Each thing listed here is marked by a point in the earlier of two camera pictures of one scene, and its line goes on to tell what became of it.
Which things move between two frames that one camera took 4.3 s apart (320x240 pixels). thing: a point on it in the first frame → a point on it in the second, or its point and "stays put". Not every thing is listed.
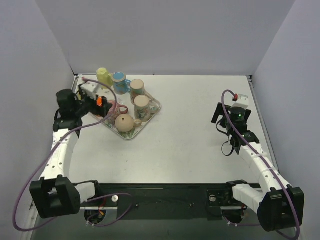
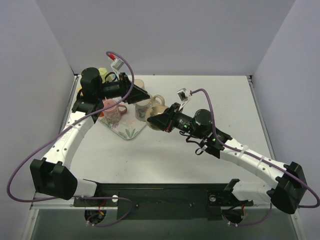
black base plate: [166, 200] stays put
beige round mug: [125, 123] → [155, 109]
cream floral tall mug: [144, 107] stays put
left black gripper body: [94, 106] → [126, 87]
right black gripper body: [218, 113] → [171, 119]
